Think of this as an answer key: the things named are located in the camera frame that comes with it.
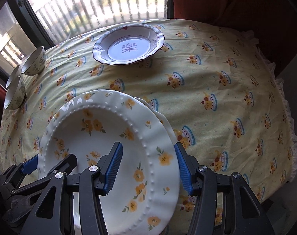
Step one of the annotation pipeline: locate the black window frame post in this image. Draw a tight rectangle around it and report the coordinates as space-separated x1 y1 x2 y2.
8 0 55 50

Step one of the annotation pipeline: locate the red curtain right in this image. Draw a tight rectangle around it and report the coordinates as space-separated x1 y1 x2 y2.
173 0 283 30

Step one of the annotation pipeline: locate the balcony railing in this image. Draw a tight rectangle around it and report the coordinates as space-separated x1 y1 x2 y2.
0 0 168 65

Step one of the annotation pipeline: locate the floral ceramic bowl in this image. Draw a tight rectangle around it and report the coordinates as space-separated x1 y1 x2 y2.
4 76 26 110

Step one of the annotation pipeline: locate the scalloped yellow flower plate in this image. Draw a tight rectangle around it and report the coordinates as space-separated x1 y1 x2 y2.
134 97 177 145

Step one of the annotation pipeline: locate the red character white plate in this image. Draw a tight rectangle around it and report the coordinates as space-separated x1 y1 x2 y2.
92 23 165 66

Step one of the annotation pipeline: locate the yellow cake print tablecloth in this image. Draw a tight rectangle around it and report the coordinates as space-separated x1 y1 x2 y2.
0 18 297 235

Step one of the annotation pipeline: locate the beaded rim floral plate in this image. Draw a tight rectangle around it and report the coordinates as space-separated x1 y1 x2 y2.
38 90 180 234

